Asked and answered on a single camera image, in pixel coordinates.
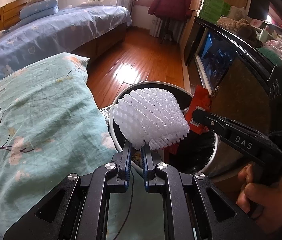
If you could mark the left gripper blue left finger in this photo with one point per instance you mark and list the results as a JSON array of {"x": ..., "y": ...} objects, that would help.
[{"x": 77, "y": 207}]

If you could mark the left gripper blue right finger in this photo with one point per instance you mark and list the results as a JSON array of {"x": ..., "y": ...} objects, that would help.
[{"x": 194, "y": 208}]

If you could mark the red foil wrapper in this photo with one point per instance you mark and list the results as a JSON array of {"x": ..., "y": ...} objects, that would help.
[{"x": 201, "y": 101}]

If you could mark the black round trash bin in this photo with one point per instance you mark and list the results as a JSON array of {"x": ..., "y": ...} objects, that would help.
[{"x": 195, "y": 153}]

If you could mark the person's right hand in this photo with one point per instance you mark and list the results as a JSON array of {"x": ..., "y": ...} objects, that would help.
[{"x": 269, "y": 200}]

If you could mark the black glass tv cabinet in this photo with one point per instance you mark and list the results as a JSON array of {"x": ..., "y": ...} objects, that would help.
[{"x": 244, "y": 84}]

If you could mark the teal floral tablecloth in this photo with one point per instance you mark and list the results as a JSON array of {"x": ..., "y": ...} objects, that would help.
[{"x": 50, "y": 126}]

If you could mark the brown plush toy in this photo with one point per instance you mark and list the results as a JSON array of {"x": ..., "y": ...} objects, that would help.
[{"x": 240, "y": 28}]

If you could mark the stack of green boxes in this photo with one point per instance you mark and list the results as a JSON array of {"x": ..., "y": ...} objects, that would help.
[{"x": 213, "y": 10}]

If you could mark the bed with blue sheet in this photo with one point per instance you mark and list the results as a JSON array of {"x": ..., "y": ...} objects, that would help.
[{"x": 62, "y": 32}]

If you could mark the dark red hanging jacket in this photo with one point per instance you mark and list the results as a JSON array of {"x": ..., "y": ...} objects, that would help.
[{"x": 177, "y": 10}]

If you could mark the wooden headboard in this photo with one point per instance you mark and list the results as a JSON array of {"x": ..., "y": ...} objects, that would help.
[{"x": 9, "y": 13}]

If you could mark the folded blue quilt stack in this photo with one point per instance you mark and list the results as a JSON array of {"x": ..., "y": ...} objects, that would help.
[{"x": 34, "y": 6}]

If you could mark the white radiator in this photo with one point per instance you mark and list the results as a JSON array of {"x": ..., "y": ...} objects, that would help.
[{"x": 128, "y": 4}]

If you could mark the wall mounted television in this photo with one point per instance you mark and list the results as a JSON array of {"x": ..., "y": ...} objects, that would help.
[{"x": 268, "y": 11}]

